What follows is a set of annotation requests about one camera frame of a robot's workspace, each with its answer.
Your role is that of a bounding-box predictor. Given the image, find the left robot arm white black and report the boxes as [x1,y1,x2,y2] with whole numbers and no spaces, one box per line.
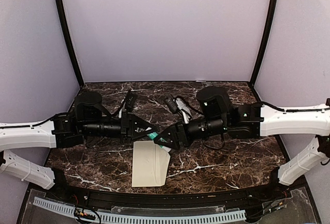
[1,91,156,201]

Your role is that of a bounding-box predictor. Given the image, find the green white glue stick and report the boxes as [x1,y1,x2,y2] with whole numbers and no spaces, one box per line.
[147,132,171,152]

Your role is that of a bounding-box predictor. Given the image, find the black front table rail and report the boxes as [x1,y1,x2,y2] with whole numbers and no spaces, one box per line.
[46,179,290,209]

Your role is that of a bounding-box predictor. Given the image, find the right black frame post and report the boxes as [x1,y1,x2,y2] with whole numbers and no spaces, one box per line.
[249,0,277,88]

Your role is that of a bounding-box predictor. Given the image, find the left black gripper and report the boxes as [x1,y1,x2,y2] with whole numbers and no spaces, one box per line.
[81,111,157,143]

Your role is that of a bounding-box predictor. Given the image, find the cream paper envelope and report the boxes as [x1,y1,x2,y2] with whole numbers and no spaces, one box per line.
[131,140,171,187]

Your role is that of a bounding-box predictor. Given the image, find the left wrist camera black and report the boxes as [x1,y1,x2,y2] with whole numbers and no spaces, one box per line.
[118,90,137,118]

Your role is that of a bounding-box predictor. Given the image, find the small circuit board with wires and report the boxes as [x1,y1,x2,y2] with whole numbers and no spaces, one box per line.
[74,208,96,221]

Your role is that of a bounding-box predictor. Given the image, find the left black frame post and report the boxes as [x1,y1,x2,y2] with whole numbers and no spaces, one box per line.
[55,0,85,88]

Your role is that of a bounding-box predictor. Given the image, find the white slotted cable duct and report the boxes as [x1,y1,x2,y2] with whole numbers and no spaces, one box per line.
[33,197,246,223]

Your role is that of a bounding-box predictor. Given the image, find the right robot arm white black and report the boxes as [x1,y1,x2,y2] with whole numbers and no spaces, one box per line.
[154,86,329,200]

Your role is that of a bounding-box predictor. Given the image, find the black frame post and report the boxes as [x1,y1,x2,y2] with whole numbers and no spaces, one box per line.
[55,0,85,88]
[249,0,277,88]

